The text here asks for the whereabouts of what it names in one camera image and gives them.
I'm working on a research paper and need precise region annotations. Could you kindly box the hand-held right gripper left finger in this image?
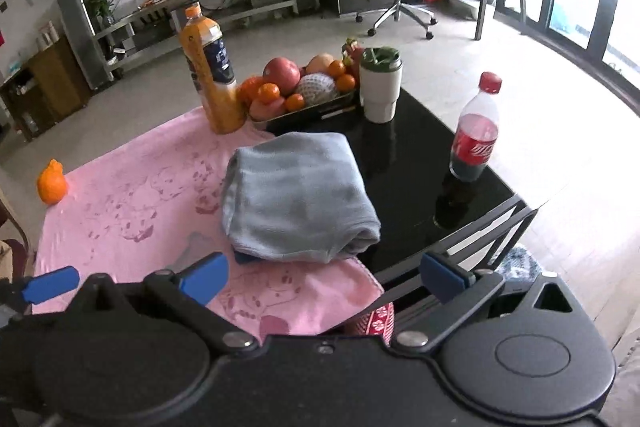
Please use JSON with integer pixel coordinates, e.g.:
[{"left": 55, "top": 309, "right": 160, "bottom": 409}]
[{"left": 70, "top": 252, "right": 258, "bottom": 355}]

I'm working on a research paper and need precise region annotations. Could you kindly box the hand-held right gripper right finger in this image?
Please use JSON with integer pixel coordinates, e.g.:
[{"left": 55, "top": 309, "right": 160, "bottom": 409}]
[{"left": 392, "top": 253, "right": 586, "bottom": 354}]

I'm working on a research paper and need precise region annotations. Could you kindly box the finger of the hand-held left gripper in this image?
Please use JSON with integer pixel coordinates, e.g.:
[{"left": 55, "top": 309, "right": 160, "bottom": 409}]
[{"left": 0, "top": 266, "right": 80, "bottom": 315}]

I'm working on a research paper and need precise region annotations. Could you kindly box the grey and blue sweatshirt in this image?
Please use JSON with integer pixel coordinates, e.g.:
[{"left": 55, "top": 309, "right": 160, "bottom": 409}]
[{"left": 221, "top": 132, "right": 382, "bottom": 265}]

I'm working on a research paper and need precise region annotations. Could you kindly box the wooden chair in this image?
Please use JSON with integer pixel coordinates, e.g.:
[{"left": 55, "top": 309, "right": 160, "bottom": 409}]
[{"left": 0, "top": 187, "right": 36, "bottom": 278}]

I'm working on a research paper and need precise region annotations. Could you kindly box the black metal chair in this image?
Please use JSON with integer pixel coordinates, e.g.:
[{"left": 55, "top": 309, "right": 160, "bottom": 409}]
[{"left": 372, "top": 194, "right": 538, "bottom": 308}]

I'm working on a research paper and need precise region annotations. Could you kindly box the blue patterned cloth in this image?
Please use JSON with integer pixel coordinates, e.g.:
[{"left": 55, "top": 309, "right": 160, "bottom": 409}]
[{"left": 492, "top": 244, "right": 543, "bottom": 280}]

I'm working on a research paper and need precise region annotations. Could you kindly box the small orange toy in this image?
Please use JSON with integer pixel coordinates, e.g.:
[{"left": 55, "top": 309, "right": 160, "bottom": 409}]
[{"left": 37, "top": 159, "right": 69, "bottom": 206}]

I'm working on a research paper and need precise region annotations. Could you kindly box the pink printed blanket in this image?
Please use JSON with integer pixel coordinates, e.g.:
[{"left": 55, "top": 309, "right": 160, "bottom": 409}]
[{"left": 32, "top": 107, "right": 386, "bottom": 338}]

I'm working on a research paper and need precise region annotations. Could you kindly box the cola bottle red cap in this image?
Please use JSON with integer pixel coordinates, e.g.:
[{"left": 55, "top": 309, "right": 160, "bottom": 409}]
[{"left": 449, "top": 72, "right": 502, "bottom": 182}]

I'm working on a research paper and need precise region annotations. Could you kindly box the orange juice bottle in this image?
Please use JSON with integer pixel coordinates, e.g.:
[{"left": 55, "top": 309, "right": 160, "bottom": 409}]
[{"left": 180, "top": 2, "right": 247, "bottom": 135}]

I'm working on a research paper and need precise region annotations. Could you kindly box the pink peach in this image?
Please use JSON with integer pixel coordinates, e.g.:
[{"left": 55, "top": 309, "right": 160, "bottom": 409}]
[{"left": 248, "top": 98, "right": 287, "bottom": 122}]

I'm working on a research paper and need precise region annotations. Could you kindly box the white tumbler green lid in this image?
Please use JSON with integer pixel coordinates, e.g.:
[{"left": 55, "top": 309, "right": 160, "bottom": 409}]
[{"left": 359, "top": 47, "right": 403, "bottom": 124}]

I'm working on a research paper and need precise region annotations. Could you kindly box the black fruit tray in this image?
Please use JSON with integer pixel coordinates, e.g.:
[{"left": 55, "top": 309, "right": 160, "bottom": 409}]
[{"left": 247, "top": 87, "right": 363, "bottom": 134}]

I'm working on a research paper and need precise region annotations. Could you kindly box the wooden cabinet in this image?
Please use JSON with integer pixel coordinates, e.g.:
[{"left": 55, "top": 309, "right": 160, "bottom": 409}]
[{"left": 0, "top": 36, "right": 92, "bottom": 142}]

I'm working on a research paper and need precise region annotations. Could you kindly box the red apple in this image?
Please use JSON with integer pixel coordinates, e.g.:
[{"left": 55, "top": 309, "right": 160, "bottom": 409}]
[{"left": 262, "top": 57, "right": 302, "bottom": 96}]

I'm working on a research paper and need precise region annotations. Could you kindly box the netted white melon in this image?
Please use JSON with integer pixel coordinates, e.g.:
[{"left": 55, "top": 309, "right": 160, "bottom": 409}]
[{"left": 295, "top": 73, "right": 338, "bottom": 104}]

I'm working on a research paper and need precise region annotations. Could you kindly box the dragon fruit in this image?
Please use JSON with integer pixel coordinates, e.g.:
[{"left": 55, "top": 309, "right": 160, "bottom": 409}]
[{"left": 341, "top": 38, "right": 362, "bottom": 80}]

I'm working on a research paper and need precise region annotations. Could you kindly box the mango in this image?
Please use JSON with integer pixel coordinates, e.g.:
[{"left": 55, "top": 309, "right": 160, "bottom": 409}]
[{"left": 306, "top": 53, "right": 335, "bottom": 75}]

